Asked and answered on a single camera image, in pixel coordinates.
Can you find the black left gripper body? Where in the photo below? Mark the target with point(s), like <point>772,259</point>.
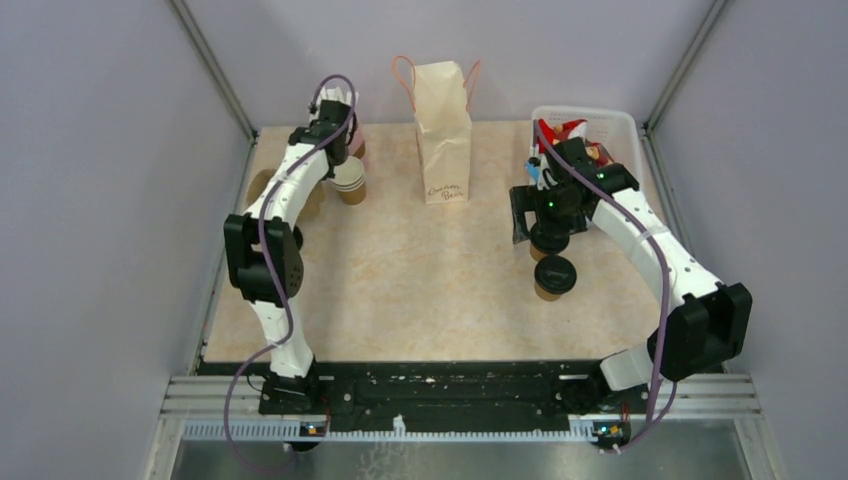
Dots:
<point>344,154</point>

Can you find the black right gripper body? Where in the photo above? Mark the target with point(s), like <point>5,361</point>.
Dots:
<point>552,209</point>

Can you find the black cup lid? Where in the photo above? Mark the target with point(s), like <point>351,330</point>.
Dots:
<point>555,275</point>
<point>550,243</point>

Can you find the brown paper coffee cup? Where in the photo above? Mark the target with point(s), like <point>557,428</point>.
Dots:
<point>536,254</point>

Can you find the brown pulp cup carrier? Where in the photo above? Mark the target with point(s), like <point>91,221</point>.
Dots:
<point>260,181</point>

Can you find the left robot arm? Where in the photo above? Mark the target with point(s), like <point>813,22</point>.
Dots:
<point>262,244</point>

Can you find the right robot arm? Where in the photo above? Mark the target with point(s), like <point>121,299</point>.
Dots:
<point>703,320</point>

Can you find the cream paper takeout bag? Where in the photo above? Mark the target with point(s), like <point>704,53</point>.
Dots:
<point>440,95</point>

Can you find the white wrapped straws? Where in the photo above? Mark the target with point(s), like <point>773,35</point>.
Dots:
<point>337,95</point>

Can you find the blue cartoon cloth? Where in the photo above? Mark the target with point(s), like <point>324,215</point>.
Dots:
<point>533,171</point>

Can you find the pink straw holder cup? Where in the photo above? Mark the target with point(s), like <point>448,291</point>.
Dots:
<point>357,145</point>

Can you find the stack of brown paper cups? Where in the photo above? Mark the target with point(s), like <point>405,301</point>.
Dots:
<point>349,182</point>

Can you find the red patterned cloth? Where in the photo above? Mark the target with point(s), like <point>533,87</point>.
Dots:
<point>558,133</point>

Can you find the white plastic basket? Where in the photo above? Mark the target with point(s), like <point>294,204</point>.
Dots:
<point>614,129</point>

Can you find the stack of black lids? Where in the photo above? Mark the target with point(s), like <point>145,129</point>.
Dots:
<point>298,236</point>

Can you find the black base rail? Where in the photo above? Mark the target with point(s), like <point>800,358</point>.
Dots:
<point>442,397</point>

